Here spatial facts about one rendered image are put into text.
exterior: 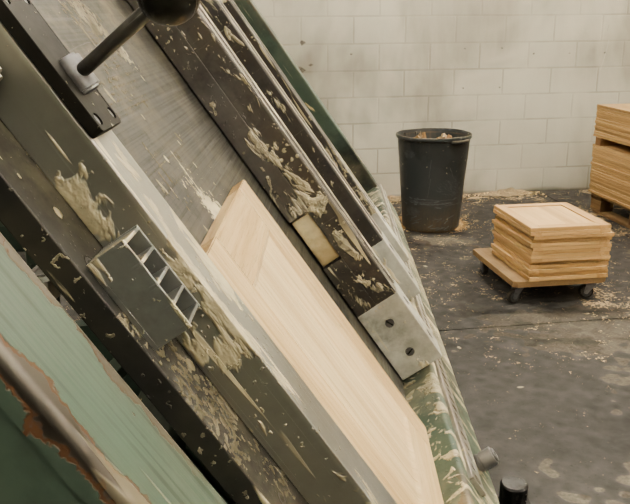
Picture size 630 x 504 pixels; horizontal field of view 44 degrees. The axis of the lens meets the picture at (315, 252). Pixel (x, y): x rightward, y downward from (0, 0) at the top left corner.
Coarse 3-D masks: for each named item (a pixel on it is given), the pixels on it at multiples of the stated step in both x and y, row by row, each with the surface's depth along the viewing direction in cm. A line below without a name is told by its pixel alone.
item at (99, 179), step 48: (0, 48) 49; (0, 96) 50; (48, 96) 50; (48, 144) 51; (96, 144) 51; (96, 192) 52; (144, 192) 54; (192, 240) 57; (192, 288) 53; (192, 336) 54; (240, 336) 54; (240, 384) 55; (288, 384) 57; (288, 432) 56; (336, 432) 60; (336, 480) 58
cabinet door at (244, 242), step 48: (240, 192) 89; (240, 240) 77; (288, 240) 96; (240, 288) 68; (288, 288) 84; (288, 336) 72; (336, 336) 91; (336, 384) 78; (384, 384) 97; (384, 432) 84; (384, 480) 72; (432, 480) 89
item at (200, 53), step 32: (128, 0) 103; (160, 32) 105; (192, 32) 105; (192, 64) 106; (224, 64) 106; (224, 96) 107; (256, 96) 107; (224, 128) 108; (256, 128) 108; (256, 160) 109; (288, 160) 109; (288, 192) 111; (320, 192) 111; (320, 224) 112; (352, 224) 116; (352, 256) 113; (352, 288) 115; (384, 288) 115; (384, 320) 116; (416, 320) 116; (384, 352) 117; (416, 352) 117
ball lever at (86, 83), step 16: (144, 0) 44; (160, 0) 44; (176, 0) 44; (192, 0) 44; (144, 16) 46; (160, 16) 44; (176, 16) 45; (192, 16) 46; (112, 32) 48; (128, 32) 48; (96, 48) 49; (112, 48) 49; (64, 64) 51; (80, 64) 51; (96, 64) 50; (80, 80) 51; (96, 80) 52
